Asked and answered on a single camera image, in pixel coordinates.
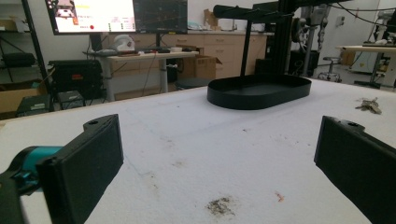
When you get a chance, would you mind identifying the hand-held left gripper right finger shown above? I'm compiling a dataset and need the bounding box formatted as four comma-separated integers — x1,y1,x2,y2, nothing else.
313,115,396,224

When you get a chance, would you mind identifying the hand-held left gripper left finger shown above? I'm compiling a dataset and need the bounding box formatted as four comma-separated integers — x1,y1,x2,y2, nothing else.
35,113,124,224

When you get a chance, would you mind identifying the bunch of metal keys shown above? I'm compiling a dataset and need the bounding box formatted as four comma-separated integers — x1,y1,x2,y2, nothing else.
355,97,383,116

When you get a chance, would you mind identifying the black key stand with tray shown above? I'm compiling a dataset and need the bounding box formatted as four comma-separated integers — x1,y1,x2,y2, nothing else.
206,4,313,111

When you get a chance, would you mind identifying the small black device box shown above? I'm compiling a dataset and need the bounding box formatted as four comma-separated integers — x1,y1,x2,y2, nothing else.
56,90,86,110
15,93,51,118

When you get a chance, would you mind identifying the black equipment case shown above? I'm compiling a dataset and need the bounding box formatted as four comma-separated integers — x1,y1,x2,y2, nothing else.
48,59,105,101

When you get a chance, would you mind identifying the metal stool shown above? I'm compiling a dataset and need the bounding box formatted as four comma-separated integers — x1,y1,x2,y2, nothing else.
317,56,343,83

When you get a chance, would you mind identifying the wooden workbench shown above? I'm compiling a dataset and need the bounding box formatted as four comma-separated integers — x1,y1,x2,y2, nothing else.
335,44,396,89

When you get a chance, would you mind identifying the light wooden desk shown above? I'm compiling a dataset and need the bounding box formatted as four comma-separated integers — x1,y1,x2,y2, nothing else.
83,49,200,102

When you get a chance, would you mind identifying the black tripod stand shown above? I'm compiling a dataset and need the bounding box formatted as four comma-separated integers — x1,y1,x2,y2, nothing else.
0,0,54,112

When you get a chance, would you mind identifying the white helmet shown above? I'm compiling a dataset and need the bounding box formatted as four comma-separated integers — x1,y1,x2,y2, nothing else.
111,34,136,52

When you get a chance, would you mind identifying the black keyboard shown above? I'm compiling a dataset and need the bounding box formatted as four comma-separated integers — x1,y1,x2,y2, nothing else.
135,46,172,54

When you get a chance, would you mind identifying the black round stool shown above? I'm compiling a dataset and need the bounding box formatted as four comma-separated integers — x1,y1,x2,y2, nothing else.
174,77,213,91

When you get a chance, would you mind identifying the hanging robot gripper device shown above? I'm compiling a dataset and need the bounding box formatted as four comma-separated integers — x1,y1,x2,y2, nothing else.
291,4,332,77

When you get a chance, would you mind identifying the open cardboard box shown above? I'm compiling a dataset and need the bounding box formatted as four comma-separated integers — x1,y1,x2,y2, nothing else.
181,54,222,80

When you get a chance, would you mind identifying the large monitor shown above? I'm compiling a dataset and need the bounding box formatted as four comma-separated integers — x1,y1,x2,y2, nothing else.
44,0,189,35

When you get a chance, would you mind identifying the wooden cabinet row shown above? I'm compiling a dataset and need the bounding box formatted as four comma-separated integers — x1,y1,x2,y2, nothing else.
102,30,275,80

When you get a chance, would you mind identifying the black metal frame column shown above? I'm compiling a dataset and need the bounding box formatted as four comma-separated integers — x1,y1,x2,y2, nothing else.
271,0,302,76

